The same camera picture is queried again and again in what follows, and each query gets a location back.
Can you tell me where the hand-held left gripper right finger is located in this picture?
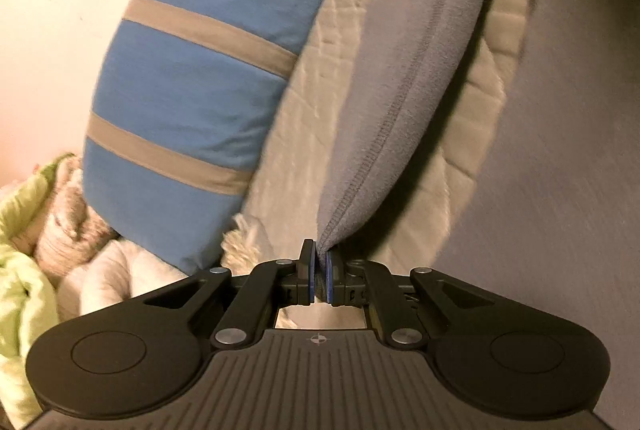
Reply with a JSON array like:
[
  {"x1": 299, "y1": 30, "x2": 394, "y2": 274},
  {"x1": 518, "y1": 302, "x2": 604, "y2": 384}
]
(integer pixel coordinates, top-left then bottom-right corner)
[{"x1": 325, "y1": 249, "x2": 493, "y2": 352}]

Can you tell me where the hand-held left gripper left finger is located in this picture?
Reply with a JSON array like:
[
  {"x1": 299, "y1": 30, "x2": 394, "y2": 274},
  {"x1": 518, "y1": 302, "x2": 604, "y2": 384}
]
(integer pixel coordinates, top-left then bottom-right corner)
[{"x1": 142, "y1": 239, "x2": 317, "y2": 351}]

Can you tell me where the grey fleece garment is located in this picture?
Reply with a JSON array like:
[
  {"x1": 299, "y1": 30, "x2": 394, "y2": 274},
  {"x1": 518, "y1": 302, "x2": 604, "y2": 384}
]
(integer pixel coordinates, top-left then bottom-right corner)
[{"x1": 315, "y1": 0, "x2": 640, "y2": 336}]

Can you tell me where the white quilted bedspread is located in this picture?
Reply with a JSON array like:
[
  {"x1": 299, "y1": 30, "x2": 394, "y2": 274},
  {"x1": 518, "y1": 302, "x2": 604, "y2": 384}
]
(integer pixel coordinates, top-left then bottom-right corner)
[{"x1": 222, "y1": 0, "x2": 533, "y2": 333}]

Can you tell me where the white fluffy blanket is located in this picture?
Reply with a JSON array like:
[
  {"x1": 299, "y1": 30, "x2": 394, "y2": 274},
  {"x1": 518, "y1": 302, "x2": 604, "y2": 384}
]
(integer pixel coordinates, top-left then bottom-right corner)
[{"x1": 57, "y1": 237, "x2": 203, "y2": 318}]

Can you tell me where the blue grey-striped pillow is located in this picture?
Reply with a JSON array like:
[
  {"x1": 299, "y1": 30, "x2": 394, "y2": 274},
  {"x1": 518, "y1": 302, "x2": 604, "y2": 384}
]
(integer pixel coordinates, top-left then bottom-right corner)
[{"x1": 82, "y1": 0, "x2": 336, "y2": 276}]

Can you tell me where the beige plush cloth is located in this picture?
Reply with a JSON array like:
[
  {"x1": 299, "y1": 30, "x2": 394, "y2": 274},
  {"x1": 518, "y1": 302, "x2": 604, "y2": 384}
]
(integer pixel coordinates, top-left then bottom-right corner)
[{"x1": 32, "y1": 154, "x2": 121, "y2": 283}]

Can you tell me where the green blanket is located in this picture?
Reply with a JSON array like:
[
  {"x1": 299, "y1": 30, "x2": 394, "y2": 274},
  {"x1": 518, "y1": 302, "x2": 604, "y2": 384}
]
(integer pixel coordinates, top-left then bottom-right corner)
[{"x1": 0, "y1": 154, "x2": 76, "y2": 411}]

